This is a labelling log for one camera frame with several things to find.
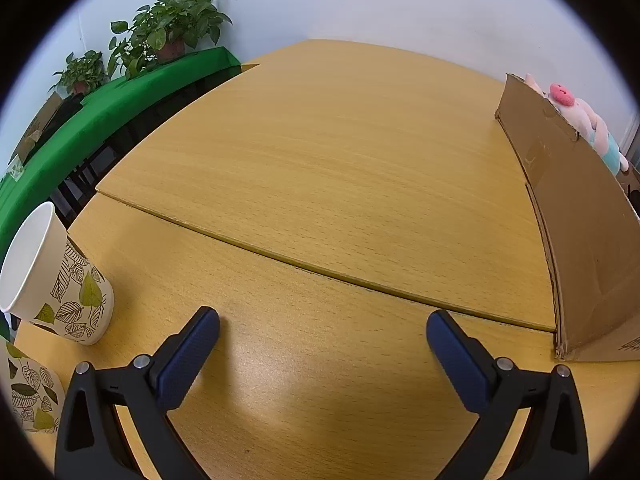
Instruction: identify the large cardboard box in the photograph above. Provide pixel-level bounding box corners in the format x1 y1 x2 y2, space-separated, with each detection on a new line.
495 73 640 362

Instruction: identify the small brown cardboard box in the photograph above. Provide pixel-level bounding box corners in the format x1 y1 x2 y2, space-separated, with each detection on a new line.
9 91 66 166

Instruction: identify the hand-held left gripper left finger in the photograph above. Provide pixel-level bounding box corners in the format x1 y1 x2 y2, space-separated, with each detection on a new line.
54 306 221 480

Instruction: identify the black chair frame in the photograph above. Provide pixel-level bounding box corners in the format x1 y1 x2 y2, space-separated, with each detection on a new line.
50 67 241 231

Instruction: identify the leaf print paper cup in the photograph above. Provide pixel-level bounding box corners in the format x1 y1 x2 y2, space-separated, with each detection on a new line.
0 201 115 346
4 341 67 433

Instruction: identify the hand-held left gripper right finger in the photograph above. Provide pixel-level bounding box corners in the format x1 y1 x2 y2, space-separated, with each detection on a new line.
425 309 591 480

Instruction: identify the green tablecloth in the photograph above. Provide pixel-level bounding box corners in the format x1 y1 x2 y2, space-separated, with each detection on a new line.
0 46 243 261

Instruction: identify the pink and teal plush pig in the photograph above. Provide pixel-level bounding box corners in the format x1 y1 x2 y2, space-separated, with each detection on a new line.
524 73 631 177

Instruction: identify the large potted green plant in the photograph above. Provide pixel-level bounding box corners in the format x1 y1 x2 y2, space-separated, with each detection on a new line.
107 0 233 80

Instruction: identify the small potted green plant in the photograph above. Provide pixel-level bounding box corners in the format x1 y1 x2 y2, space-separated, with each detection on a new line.
52 50 111 97

